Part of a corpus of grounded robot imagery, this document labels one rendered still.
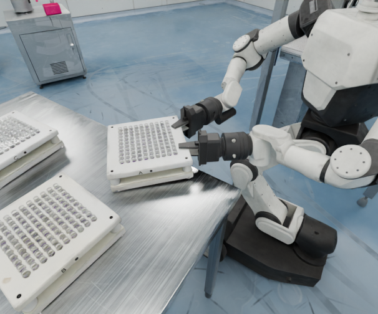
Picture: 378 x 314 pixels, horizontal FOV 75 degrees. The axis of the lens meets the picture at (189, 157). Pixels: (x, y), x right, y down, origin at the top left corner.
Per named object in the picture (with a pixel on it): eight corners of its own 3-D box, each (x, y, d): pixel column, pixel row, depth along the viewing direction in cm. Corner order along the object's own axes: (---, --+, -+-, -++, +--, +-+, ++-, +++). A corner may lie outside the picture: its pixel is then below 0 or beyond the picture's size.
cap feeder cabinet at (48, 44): (37, 91, 295) (5, 21, 244) (32, 73, 331) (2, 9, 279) (90, 78, 319) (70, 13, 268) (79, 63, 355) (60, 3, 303)
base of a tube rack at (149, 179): (111, 192, 72) (110, 187, 70) (112, 141, 89) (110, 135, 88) (193, 177, 75) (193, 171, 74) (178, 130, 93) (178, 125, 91)
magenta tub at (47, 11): (46, 15, 260) (43, 6, 254) (44, 13, 267) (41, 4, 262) (62, 13, 266) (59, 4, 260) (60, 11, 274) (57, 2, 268)
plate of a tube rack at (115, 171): (107, 181, 68) (105, 176, 67) (108, 129, 86) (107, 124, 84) (193, 166, 72) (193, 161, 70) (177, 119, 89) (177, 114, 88)
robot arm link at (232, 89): (223, 99, 89) (234, 71, 93) (208, 106, 96) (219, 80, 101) (235, 109, 92) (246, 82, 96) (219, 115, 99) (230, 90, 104)
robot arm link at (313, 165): (291, 171, 74) (362, 202, 60) (277, 163, 67) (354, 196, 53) (308, 140, 73) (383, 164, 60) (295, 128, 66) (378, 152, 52)
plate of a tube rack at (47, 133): (-15, 180, 69) (-19, 175, 67) (-57, 150, 78) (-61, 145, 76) (60, 134, 84) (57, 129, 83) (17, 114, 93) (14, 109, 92)
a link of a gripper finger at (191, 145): (178, 143, 76) (198, 142, 77) (178, 150, 74) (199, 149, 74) (178, 139, 75) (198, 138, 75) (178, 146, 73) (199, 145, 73)
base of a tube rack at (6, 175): (-5, 191, 72) (-10, 185, 70) (-46, 161, 81) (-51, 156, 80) (64, 145, 87) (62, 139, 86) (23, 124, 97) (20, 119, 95)
